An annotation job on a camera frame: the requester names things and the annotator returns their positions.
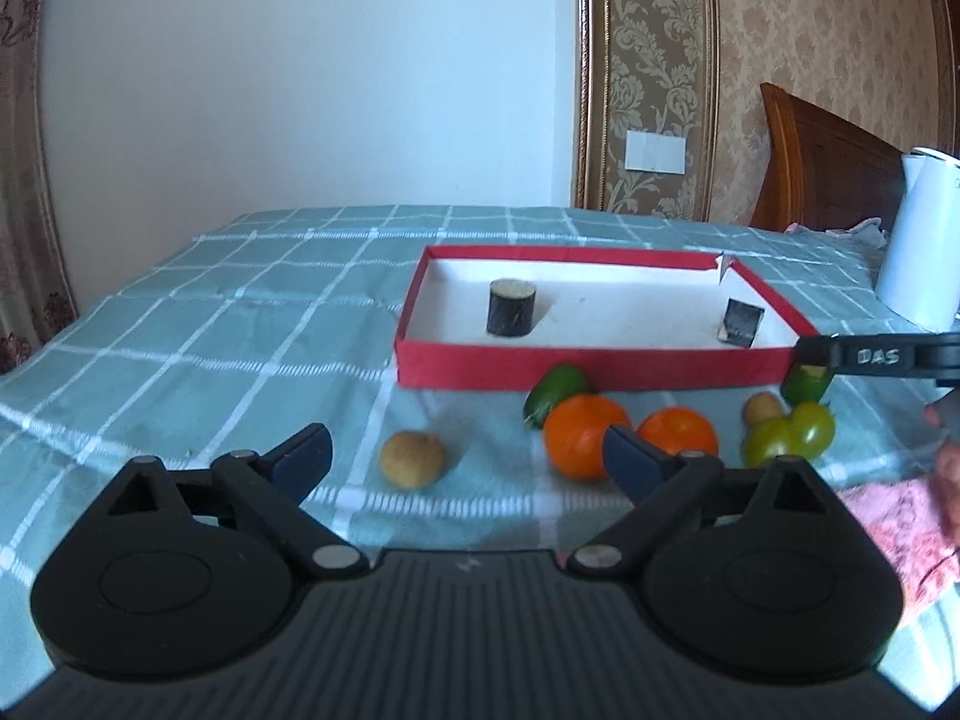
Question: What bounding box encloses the small orange tangerine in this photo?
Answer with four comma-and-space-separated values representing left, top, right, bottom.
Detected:
636, 406, 719, 455

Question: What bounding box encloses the green tomato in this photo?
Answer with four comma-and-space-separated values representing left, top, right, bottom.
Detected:
789, 401, 836, 460
742, 418, 799, 468

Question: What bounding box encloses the green cucumber piece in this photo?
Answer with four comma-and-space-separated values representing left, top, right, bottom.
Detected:
779, 364, 833, 406

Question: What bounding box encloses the brown longan fruit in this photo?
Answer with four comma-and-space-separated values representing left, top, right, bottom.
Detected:
379, 431, 448, 491

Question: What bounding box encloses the person right hand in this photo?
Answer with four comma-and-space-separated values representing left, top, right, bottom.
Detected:
922, 395, 960, 542

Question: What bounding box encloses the white electric kettle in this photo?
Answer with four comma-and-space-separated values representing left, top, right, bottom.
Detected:
875, 146, 960, 333

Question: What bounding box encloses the large orange tangerine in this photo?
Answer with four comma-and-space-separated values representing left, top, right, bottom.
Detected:
542, 394, 631, 481

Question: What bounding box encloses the small brown longan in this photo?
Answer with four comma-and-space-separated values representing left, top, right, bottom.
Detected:
742, 392, 784, 427

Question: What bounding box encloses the green avocado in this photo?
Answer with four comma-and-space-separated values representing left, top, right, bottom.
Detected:
523, 362, 596, 429

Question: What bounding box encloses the pink cloth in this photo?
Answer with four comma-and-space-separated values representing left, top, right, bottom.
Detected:
838, 476, 958, 613

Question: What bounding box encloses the teal checked bed sheet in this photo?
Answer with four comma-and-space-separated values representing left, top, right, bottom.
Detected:
2, 206, 958, 718

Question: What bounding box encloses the red shallow cardboard box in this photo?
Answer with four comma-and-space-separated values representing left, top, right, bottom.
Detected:
394, 244, 815, 392

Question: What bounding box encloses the wooden headboard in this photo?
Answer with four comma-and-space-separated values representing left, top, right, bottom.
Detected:
750, 83, 905, 231

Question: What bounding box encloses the patterned curtain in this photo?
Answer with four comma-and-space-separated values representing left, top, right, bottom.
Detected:
0, 0, 78, 374

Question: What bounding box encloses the white wall switch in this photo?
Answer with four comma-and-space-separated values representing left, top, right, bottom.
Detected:
623, 130, 686, 176

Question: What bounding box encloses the gold wall trim frame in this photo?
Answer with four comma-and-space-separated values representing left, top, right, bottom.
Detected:
569, 0, 719, 221

